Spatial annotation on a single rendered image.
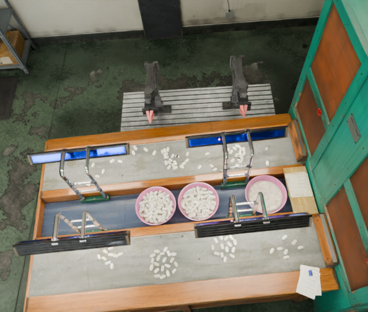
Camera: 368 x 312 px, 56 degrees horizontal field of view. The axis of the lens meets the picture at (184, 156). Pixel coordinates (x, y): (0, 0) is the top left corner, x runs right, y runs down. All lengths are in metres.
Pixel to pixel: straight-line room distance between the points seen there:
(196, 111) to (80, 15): 2.07
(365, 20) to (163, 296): 1.73
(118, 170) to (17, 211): 1.33
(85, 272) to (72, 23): 2.93
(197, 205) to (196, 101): 0.91
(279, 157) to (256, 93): 0.63
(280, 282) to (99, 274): 1.07
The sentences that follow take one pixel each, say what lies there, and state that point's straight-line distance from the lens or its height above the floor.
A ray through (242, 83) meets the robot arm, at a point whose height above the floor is 1.17.
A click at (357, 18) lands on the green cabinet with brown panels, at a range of 1.79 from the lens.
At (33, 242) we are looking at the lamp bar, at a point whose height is 1.11.
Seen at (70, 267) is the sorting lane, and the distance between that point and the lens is 2.34.
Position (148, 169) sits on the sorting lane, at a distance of 2.42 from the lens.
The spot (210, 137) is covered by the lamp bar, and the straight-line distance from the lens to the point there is 2.08.
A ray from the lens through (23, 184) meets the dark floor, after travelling 3.61.
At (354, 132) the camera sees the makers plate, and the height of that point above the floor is 1.48.
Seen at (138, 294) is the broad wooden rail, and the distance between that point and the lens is 2.17.
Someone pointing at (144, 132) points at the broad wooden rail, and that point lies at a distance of 2.55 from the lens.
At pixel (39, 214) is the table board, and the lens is 2.55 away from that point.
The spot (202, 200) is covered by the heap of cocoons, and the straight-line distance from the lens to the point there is 2.29.
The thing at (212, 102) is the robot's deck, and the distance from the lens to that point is 2.78.
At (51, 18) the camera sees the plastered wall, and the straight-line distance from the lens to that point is 4.40.
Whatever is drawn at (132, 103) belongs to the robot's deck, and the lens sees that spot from 2.86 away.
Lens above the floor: 2.88
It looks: 61 degrees down
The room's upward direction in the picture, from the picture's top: 9 degrees counter-clockwise
